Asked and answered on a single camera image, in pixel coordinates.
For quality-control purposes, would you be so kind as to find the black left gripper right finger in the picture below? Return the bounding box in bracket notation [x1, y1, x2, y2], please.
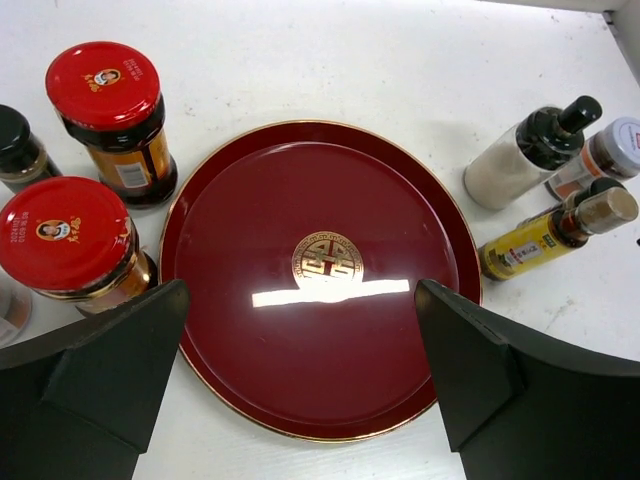
[415, 280, 639, 479]

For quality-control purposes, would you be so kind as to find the black pump white powder bottle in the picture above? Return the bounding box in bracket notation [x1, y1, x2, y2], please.
[463, 95, 602, 211]

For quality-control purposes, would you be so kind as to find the red round tray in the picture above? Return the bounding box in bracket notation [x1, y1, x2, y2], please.
[159, 120, 482, 443]

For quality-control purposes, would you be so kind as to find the yellow label oil bottle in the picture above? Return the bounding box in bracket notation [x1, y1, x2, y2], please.
[478, 187, 639, 281]

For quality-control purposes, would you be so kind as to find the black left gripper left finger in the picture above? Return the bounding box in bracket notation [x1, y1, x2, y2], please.
[1, 280, 190, 479]

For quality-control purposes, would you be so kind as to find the red lid chili jar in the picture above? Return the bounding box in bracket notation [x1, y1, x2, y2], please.
[1, 176, 158, 316]
[45, 41, 178, 209]

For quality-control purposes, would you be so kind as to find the white lid sauce jar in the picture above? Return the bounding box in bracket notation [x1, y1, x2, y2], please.
[0, 274, 32, 347]
[544, 117, 640, 200]

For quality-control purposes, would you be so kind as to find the black lid spice jar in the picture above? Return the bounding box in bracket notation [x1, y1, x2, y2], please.
[0, 105, 62, 194]
[563, 177, 624, 209]

